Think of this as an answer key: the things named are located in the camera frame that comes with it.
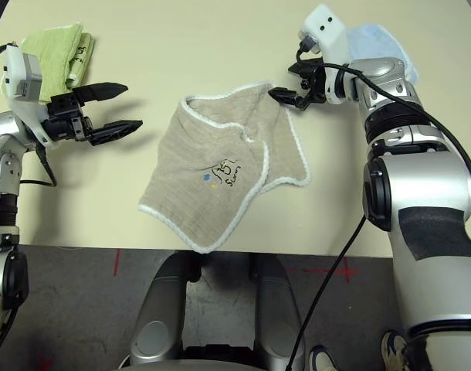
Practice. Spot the grey robot waist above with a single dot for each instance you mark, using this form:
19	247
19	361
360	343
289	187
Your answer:
204	366

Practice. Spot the white navy sneaker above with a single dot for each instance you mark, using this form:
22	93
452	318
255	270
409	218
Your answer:
322	359

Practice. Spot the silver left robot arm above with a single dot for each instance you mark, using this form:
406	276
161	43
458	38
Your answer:
0	162

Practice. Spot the silver robot right leg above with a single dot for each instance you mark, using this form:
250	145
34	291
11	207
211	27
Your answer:
278	309

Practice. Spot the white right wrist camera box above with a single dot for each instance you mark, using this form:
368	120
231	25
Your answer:
330	31

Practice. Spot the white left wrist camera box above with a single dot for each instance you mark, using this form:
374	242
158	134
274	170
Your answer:
21	77

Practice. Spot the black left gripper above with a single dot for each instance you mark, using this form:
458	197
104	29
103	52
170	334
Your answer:
65	112

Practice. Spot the silver robot left leg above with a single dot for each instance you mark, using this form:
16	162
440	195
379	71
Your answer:
162	301

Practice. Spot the silver robot leg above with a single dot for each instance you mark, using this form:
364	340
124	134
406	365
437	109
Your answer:
162	301
278	309

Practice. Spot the light blue folded towel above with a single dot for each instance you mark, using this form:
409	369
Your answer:
374	42

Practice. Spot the white beige sneaker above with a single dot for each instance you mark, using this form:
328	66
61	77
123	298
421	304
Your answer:
394	348

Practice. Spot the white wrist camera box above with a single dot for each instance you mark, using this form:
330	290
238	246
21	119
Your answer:
330	31
21	77

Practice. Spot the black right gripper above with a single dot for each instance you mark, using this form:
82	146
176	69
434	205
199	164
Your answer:
314	83

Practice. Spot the green folded towel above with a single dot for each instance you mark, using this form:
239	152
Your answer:
54	50

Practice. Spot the beige towel white trim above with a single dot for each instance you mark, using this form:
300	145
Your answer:
204	154

